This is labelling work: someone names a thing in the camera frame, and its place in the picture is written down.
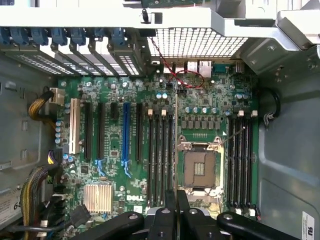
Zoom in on yellow black power cable bundle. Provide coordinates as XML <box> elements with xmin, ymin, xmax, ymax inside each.
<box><xmin>28</xmin><ymin>89</ymin><xmax>56</xmax><ymax>130</ymax></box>

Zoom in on green Dell motherboard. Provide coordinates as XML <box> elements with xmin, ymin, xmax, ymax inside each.
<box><xmin>53</xmin><ymin>73</ymin><xmax>261</xmax><ymax>235</ymax></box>

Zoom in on black rubber post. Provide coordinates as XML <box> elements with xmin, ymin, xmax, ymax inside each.
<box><xmin>141</xmin><ymin>8</ymin><xmax>151</xmax><ymax>24</ymax></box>

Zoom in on silver Ethernet port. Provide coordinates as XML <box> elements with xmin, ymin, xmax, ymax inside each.
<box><xmin>197</xmin><ymin>59</ymin><xmax>213</xmax><ymax>78</ymax></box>

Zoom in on long black expansion slot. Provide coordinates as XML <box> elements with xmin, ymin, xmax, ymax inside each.
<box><xmin>84</xmin><ymin>99</ymin><xmax>93</xmax><ymax>162</ymax></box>
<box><xmin>94</xmin><ymin>102</ymin><xmax>106</xmax><ymax>176</ymax></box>
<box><xmin>135</xmin><ymin>102</ymin><xmax>144</xmax><ymax>162</ymax></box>

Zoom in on silver finned heatsink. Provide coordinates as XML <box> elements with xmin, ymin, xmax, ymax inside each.
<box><xmin>83</xmin><ymin>183</ymin><xmax>114</xmax><ymax>215</ymax></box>

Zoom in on white label sticker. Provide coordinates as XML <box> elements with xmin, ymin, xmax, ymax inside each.
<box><xmin>301</xmin><ymin>211</ymin><xmax>316</xmax><ymax>240</ymax></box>
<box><xmin>0</xmin><ymin>184</ymin><xmax>24</xmax><ymax>226</ymax></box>

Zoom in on black connector purple wires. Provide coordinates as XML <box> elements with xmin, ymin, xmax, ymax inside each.
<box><xmin>46</xmin><ymin>149</ymin><xmax>63</xmax><ymax>166</ymax></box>

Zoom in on white power connector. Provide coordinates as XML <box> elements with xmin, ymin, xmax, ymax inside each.
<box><xmin>49</xmin><ymin>86</ymin><xmax>65</xmax><ymax>106</ymax></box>

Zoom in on multicolour cable bundle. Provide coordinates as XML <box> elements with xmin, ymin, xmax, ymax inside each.
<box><xmin>19</xmin><ymin>166</ymin><xmax>60</xmax><ymax>235</ymax></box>

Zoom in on grey metal PC case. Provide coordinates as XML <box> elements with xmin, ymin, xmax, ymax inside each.
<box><xmin>0</xmin><ymin>0</ymin><xmax>320</xmax><ymax>240</ymax></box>

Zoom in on blue expansion slot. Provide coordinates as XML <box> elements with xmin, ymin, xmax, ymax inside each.
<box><xmin>121</xmin><ymin>102</ymin><xmax>133</xmax><ymax>179</ymax></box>

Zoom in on white expansion slot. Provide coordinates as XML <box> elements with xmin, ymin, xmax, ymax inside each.
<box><xmin>69</xmin><ymin>98</ymin><xmax>81</xmax><ymax>155</ymax></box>

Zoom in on thin metal locking lever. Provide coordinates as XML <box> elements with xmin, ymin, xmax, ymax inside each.
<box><xmin>221</xmin><ymin>125</ymin><xmax>247</xmax><ymax>145</ymax></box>

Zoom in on silver stacked USB port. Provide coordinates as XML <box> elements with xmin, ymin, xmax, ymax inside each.
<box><xmin>186</xmin><ymin>60</ymin><xmax>200</xmax><ymax>74</ymax></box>

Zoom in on red black twisted wire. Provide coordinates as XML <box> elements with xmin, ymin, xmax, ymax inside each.
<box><xmin>147</xmin><ymin>37</ymin><xmax>206</xmax><ymax>90</ymax></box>

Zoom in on blue card retainer clip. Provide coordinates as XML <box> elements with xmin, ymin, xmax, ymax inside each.
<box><xmin>94</xmin><ymin>27</ymin><xmax>106</xmax><ymax>41</ymax></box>
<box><xmin>70</xmin><ymin>27</ymin><xmax>87</xmax><ymax>46</ymax></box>
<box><xmin>51</xmin><ymin>27</ymin><xmax>68</xmax><ymax>46</ymax></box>
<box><xmin>111</xmin><ymin>27</ymin><xmax>130</xmax><ymax>48</ymax></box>
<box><xmin>31</xmin><ymin>27</ymin><xmax>50</xmax><ymax>46</ymax></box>
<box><xmin>9</xmin><ymin>27</ymin><xmax>30</xmax><ymax>46</ymax></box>

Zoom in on CPU socket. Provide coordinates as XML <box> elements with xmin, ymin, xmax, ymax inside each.
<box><xmin>176</xmin><ymin>134</ymin><xmax>225</xmax><ymax>198</ymax></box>

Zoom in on black looped cable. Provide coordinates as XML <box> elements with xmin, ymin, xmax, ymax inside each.
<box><xmin>259</xmin><ymin>89</ymin><xmax>281</xmax><ymax>121</ymax></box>

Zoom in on silver socket cover plate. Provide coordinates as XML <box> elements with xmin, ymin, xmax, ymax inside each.
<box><xmin>187</xmin><ymin>188</ymin><xmax>222</xmax><ymax>204</ymax></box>

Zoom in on short black expansion slot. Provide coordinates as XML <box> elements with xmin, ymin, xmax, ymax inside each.
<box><xmin>110</xmin><ymin>102</ymin><xmax>119</xmax><ymax>120</ymax></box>

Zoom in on black flat cable connector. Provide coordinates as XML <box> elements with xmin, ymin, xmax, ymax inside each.
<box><xmin>70</xmin><ymin>204</ymin><xmax>92</xmax><ymax>228</ymax></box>

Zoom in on teal serial port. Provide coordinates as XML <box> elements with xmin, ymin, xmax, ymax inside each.
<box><xmin>213</xmin><ymin>63</ymin><xmax>229</xmax><ymax>74</ymax></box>

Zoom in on black RAM slot white latch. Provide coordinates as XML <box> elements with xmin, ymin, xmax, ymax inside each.
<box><xmin>233</xmin><ymin>109</ymin><xmax>245</xmax><ymax>216</ymax></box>
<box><xmin>246</xmin><ymin>109</ymin><xmax>258</xmax><ymax>217</ymax></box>
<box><xmin>147</xmin><ymin>108</ymin><xmax>155</xmax><ymax>208</ymax></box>
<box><xmin>161</xmin><ymin>109</ymin><xmax>168</xmax><ymax>208</ymax></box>

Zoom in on grey cable clip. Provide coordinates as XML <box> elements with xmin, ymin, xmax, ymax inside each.
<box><xmin>263</xmin><ymin>112</ymin><xmax>275</xmax><ymax>126</ymax></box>

